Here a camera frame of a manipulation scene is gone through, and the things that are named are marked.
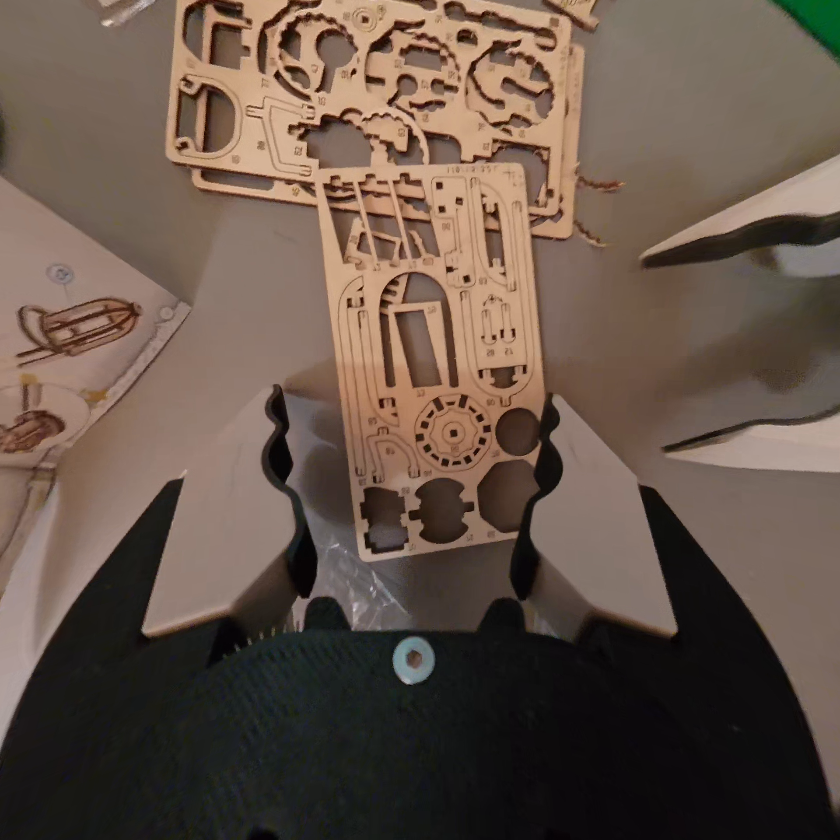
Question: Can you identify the grey desk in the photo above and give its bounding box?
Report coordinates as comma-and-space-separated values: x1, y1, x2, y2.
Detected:
0, 0, 840, 657

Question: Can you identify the small wooden puzzle piece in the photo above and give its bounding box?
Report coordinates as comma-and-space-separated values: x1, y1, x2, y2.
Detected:
543, 0, 602, 32

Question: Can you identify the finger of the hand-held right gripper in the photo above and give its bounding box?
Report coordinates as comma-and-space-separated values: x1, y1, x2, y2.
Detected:
661, 408, 840, 475
638, 153, 840, 271

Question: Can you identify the white instruction booklet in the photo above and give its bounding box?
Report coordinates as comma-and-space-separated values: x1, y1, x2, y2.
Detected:
0, 176, 193, 595

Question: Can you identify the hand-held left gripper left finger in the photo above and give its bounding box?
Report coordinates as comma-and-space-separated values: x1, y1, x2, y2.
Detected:
140, 384, 321, 641

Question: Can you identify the wooden puzzle sheet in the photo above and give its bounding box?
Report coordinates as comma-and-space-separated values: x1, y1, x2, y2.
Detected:
189, 42, 587, 242
314, 162, 550, 564
163, 0, 573, 199

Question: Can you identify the clear plastic bag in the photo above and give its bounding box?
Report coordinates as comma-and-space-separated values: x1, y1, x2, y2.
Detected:
287, 394, 422, 636

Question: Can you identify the green plastic bin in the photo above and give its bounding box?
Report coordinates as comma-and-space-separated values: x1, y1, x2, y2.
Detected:
748, 0, 840, 840

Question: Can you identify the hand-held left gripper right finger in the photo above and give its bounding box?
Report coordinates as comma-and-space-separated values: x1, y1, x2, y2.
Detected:
509, 392, 681, 643

